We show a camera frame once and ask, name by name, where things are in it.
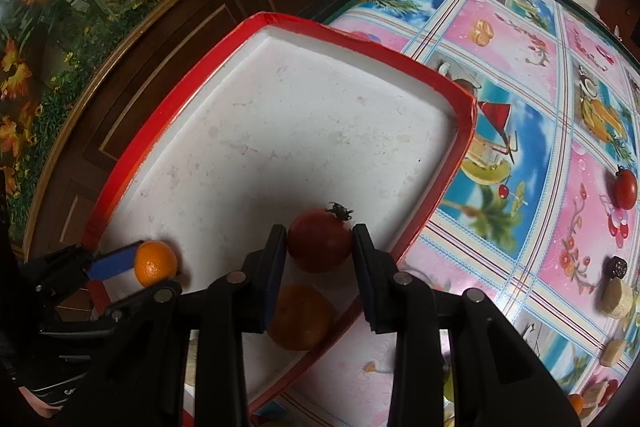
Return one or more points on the red tomato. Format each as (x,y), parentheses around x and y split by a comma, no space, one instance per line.
(320,242)
(626,189)

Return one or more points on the small orange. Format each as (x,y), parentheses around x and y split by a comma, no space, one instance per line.
(300,319)
(156,263)
(576,404)

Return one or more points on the red-rimmed white tray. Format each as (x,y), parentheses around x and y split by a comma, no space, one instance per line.
(300,132)

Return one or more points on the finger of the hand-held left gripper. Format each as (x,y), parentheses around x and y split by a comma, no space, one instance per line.
(100,324)
(117,262)

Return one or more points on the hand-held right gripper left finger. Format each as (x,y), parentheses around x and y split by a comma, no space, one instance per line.
(275,287)

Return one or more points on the dark wooden cabinet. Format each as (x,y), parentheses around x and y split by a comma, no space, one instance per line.
(175,47)

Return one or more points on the printed tablecloth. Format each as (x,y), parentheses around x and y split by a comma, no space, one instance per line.
(500,257)

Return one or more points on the dark date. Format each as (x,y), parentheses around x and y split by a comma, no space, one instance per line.
(618,267)

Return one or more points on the floral wall panel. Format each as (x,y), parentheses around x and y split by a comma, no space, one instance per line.
(75,7)

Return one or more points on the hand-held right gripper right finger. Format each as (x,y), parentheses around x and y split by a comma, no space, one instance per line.
(367,287)

